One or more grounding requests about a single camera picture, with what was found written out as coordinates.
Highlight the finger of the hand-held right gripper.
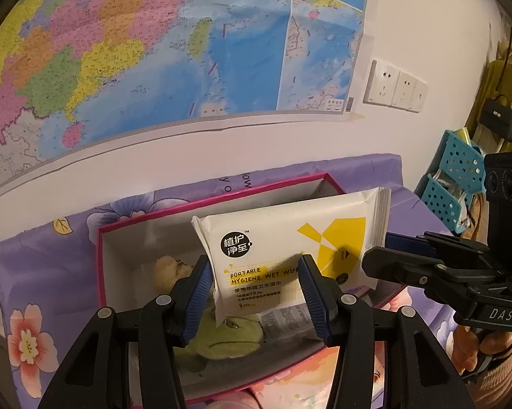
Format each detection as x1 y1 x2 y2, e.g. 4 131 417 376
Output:
361 245 509 296
384 231 492 261

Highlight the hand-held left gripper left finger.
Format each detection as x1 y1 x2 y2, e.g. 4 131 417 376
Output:
38 255 214 409

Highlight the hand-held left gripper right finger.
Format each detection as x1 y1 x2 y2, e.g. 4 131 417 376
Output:
297 253 477 409

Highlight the beige plush toy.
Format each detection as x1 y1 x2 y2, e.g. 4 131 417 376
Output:
153 255 197 297

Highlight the green plush toy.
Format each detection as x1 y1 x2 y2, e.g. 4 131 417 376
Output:
172 310 265 361

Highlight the white yellow wet wipes pack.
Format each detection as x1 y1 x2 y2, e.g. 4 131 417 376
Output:
190 187 392 323

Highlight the pink cardboard box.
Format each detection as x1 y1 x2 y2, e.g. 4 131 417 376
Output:
96 172 410 406

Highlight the person's right hand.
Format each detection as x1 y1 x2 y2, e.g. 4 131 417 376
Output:
452 324 512 374

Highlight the blue perforated basket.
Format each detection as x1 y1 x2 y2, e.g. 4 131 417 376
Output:
421 174 464 233
439 130 487 195

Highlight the black handbag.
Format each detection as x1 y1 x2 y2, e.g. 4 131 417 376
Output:
466 57 512 154
477 97 512 142

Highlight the purple floral bed sheet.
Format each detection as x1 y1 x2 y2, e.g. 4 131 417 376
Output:
0 153 512 409

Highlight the colourful wall map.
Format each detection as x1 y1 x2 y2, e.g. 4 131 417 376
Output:
0 0 368 199

